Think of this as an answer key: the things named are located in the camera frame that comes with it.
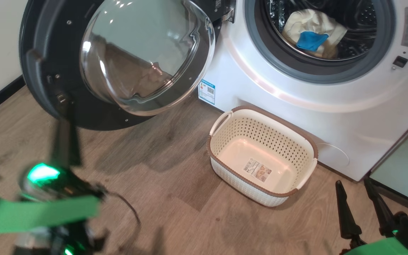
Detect blue energy label sticker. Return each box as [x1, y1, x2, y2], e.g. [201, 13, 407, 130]
[198, 80, 216, 105]

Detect pale yellow bear-print garment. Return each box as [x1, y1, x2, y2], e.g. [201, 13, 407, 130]
[282, 9, 348, 53]

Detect basket product label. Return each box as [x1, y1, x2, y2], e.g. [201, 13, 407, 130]
[243, 159, 272, 183]

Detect pale yellow garment blue cuffs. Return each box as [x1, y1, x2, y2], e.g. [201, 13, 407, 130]
[284, 34, 348, 60]

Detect cream perforated laundry basket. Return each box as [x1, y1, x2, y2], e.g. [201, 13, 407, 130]
[206, 105, 319, 207]

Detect chrome door hinge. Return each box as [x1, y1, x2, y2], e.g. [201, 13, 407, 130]
[222, 8, 236, 23]

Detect thin black cable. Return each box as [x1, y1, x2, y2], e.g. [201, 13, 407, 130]
[105, 191, 141, 225]

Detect pale green cabinet panel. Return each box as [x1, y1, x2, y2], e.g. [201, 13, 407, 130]
[369, 113, 408, 209]

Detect white washing machine body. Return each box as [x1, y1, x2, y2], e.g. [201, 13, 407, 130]
[199, 0, 408, 182]

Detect stainless steel washing machine drum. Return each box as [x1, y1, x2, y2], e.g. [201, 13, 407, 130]
[266, 0, 378, 61]

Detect round washing machine door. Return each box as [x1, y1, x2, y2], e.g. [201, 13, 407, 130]
[19, 0, 236, 131]

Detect round white filter cover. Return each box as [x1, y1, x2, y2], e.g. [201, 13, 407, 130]
[316, 143, 350, 170]

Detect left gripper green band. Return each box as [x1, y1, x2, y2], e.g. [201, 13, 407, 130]
[0, 101, 107, 236]

